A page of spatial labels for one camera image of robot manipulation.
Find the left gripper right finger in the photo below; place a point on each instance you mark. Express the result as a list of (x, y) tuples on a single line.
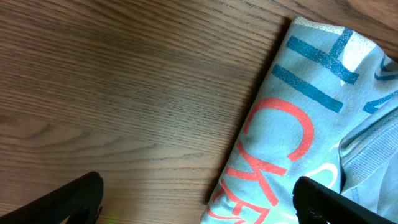
[(317, 204)]

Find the light blue printed t-shirt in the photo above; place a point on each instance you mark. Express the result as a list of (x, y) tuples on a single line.
[(327, 109)]

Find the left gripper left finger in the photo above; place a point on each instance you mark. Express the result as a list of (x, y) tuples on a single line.
[(79, 201)]

